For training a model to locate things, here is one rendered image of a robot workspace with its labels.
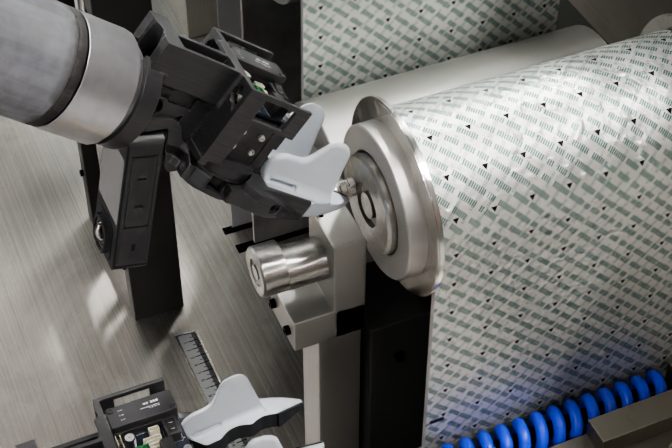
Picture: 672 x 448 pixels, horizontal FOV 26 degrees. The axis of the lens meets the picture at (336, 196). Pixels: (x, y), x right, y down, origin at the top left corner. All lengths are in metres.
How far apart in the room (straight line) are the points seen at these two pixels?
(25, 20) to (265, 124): 0.18
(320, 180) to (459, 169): 0.09
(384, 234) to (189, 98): 0.18
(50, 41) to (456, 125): 0.30
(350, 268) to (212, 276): 0.40
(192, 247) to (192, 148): 0.57
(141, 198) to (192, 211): 0.59
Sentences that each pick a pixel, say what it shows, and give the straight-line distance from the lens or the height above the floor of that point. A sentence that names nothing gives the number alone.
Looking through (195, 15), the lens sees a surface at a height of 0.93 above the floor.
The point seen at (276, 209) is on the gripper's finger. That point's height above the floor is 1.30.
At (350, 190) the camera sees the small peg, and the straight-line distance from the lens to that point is 1.03.
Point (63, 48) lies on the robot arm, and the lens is 0.85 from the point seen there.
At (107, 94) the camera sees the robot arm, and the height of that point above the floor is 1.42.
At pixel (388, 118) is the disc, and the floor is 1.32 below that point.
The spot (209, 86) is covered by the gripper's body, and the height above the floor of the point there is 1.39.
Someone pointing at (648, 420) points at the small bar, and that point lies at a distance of 1.18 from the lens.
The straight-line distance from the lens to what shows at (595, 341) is 1.17.
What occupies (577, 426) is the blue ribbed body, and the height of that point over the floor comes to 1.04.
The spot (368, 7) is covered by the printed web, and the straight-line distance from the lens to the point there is 1.16.
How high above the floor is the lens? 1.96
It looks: 44 degrees down
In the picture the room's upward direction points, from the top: straight up
